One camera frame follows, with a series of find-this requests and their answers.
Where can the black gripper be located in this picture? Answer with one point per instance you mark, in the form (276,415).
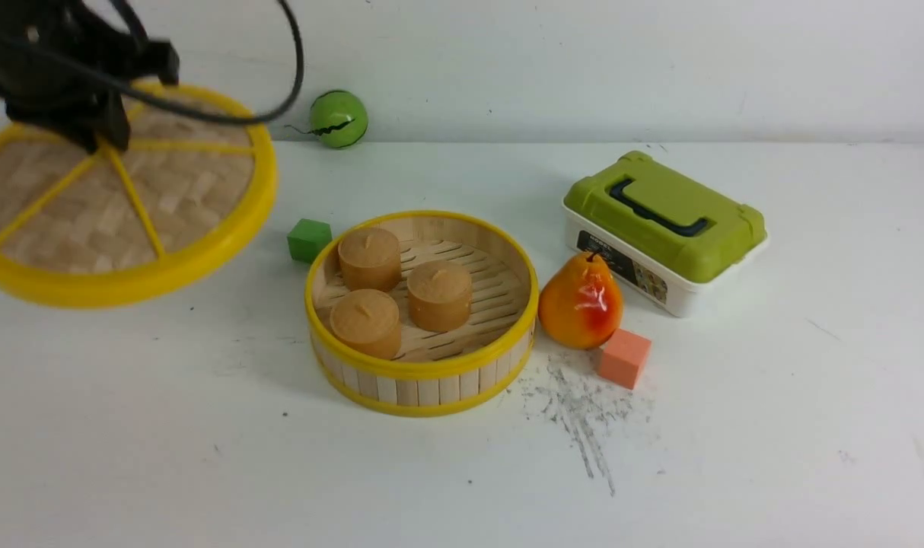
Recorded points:
(57,62)

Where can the woven bamboo steamer lid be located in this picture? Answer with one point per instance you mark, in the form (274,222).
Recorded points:
(112,228)

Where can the bamboo steamer basket yellow rim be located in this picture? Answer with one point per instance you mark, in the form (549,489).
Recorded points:
(434,373)

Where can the green cracked ball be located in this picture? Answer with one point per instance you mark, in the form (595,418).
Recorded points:
(338,119)

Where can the green foam cube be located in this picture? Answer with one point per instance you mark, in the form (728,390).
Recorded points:
(307,239)

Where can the brown toy bun back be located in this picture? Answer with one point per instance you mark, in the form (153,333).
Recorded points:
(370,258)

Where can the brown toy bun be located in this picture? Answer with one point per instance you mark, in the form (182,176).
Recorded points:
(370,258)
(440,295)
(368,321)

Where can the brown toy bun front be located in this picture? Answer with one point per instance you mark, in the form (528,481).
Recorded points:
(368,321)

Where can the brown toy bun right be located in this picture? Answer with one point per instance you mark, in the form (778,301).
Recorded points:
(440,295)

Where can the orange yellow toy pear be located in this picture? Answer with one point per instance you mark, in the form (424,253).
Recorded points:
(581,306)

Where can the salmon pink foam cube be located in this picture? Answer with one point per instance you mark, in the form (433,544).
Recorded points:
(623,358)

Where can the green lidded white storage box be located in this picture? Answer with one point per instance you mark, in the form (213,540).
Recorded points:
(676,241)

